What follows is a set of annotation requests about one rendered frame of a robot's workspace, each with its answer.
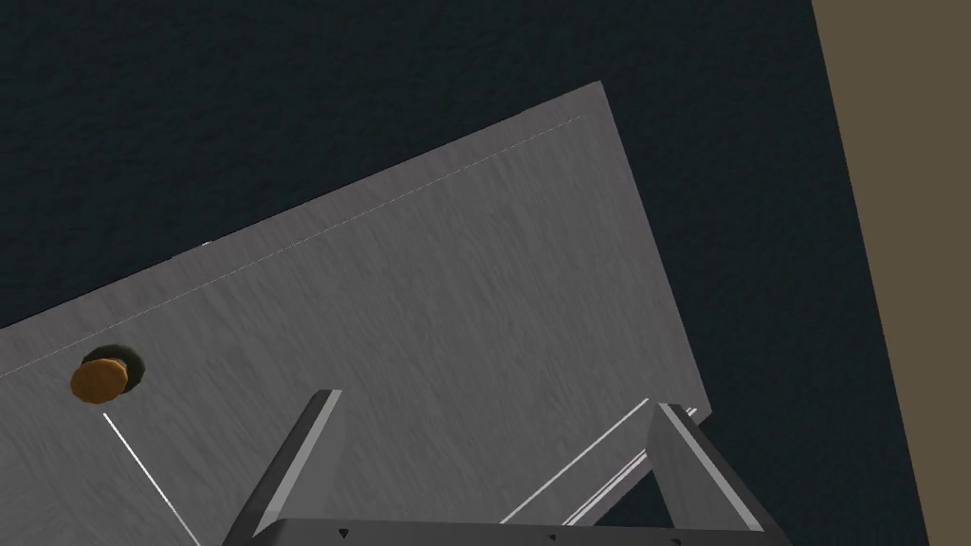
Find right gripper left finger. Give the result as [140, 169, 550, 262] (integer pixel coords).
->
[221, 389, 344, 546]

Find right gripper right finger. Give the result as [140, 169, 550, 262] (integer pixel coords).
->
[644, 401, 782, 533]

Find brown round knob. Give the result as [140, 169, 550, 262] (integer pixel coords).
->
[69, 344, 146, 406]

